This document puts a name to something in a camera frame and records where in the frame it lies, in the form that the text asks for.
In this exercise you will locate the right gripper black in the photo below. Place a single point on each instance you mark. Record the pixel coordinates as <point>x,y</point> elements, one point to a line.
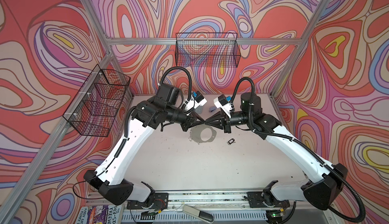
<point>217,121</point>

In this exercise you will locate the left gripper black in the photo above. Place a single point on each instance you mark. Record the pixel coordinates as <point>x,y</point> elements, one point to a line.
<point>191,121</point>

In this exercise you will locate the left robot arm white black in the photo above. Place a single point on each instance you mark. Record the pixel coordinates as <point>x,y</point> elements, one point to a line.
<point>140,122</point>

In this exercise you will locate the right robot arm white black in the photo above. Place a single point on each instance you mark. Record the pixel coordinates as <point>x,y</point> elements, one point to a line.
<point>324,180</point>

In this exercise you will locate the grey foot pedal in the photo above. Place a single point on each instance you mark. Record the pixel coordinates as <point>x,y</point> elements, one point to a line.
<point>198,214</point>

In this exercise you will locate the printed booklet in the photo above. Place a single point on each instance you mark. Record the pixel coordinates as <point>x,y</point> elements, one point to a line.
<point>100,214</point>

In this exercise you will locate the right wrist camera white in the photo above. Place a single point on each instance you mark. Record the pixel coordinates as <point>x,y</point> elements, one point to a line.
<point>224,103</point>

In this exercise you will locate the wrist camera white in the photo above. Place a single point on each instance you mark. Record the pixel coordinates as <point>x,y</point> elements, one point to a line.
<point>197,99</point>
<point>224,103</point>

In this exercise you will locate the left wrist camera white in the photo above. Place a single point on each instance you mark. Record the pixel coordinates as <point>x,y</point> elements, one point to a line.
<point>197,99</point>

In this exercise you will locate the black wire basket back wall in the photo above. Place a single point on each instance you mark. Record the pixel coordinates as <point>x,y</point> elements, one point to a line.
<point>207,49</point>

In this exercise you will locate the black wire basket wall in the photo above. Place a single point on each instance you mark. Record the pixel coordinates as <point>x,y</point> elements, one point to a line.
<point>207,49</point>
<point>93,111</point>

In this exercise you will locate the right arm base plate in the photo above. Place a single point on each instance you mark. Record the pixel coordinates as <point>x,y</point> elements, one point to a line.
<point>264,200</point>

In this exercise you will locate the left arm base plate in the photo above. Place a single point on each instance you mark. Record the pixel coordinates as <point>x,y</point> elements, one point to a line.
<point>158,201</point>

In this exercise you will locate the black wire basket left wall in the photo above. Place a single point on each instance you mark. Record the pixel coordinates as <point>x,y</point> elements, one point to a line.
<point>93,111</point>

